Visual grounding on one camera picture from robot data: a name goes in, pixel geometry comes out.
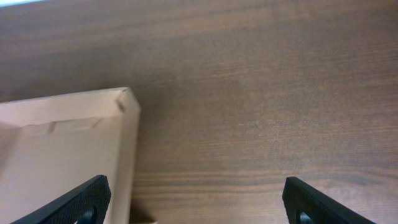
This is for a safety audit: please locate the brown cardboard box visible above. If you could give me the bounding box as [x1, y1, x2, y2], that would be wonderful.
[1, 87, 141, 223]

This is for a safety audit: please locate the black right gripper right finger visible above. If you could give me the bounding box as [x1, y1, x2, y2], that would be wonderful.
[282, 177, 373, 224]

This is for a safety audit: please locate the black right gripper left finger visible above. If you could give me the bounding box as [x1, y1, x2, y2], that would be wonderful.
[12, 175, 111, 224]

